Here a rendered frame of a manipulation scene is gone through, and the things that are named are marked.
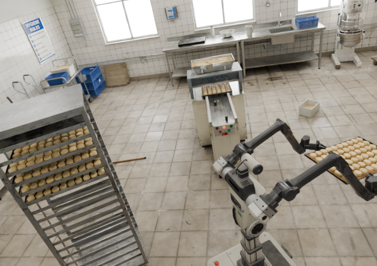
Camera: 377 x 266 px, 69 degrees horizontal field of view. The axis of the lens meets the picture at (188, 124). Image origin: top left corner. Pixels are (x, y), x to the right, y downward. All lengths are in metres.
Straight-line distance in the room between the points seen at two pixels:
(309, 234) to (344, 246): 0.30
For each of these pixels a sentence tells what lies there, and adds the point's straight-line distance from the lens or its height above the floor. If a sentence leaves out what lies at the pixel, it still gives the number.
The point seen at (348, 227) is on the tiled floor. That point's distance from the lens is 3.28.
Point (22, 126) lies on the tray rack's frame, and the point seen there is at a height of 1.81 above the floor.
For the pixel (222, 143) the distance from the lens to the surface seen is 3.32.
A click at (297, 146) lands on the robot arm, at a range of 2.41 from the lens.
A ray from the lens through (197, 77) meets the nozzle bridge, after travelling 3.63.
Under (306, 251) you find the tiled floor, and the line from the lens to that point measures 3.04.
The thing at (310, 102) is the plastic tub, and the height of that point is 0.10.
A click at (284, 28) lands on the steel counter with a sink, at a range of 6.78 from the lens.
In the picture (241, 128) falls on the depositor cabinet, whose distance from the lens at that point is 4.06.
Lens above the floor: 2.49
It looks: 30 degrees down
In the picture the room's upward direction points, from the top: 11 degrees counter-clockwise
